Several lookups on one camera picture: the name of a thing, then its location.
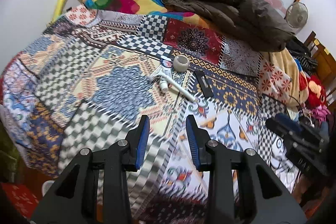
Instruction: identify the red plush toy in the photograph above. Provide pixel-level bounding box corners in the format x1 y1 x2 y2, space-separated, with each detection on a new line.
305 75 326 109

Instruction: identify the black rectangular clip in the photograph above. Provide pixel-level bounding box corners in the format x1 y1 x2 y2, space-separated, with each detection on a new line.
194 71 214 98

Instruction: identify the patchwork patterned bedsheet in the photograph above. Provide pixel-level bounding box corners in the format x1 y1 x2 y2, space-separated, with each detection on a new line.
1 5 297 223

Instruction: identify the white standing fan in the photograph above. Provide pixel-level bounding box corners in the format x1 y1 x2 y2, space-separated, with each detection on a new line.
285 2 309 29

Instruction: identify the brown puffer jacket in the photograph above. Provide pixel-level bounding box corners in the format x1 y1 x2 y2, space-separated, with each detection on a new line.
162 0 294 52

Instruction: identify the grey tape roll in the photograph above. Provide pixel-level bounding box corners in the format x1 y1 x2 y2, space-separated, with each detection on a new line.
173 55 190 72

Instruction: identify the white disposable razor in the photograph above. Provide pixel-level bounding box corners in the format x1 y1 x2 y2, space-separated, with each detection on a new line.
149 71 197 102

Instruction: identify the small toothpaste tube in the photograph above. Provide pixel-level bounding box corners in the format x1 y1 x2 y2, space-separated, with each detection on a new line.
161 58 173 69

